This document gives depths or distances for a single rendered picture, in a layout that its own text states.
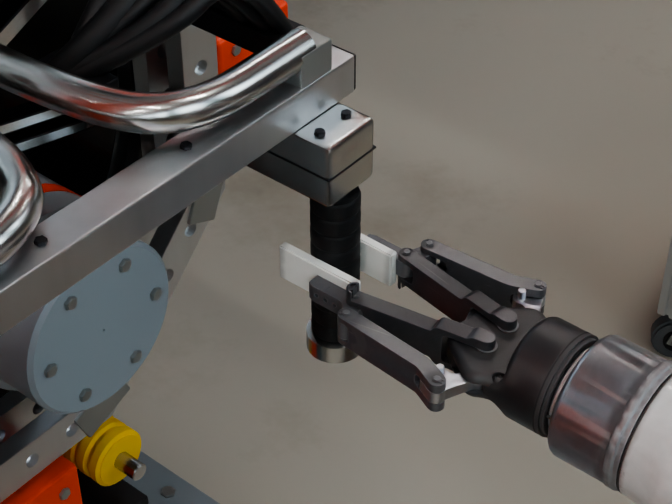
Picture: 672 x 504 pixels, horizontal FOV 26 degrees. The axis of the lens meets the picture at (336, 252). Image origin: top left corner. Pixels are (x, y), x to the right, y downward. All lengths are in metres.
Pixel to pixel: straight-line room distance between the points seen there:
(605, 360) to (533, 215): 1.53
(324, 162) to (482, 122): 1.70
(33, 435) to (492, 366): 0.44
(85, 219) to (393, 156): 1.73
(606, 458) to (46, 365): 0.36
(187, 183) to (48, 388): 0.17
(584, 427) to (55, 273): 0.34
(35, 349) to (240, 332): 1.29
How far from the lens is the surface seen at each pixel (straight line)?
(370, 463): 2.03
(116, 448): 1.34
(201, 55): 1.18
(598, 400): 0.92
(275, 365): 2.16
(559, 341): 0.95
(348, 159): 0.98
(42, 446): 1.25
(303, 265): 1.04
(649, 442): 0.91
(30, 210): 0.83
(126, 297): 0.98
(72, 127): 1.26
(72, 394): 0.99
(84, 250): 0.86
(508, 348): 0.98
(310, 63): 0.96
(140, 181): 0.89
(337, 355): 1.09
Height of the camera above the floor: 1.51
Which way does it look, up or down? 40 degrees down
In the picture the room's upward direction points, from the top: straight up
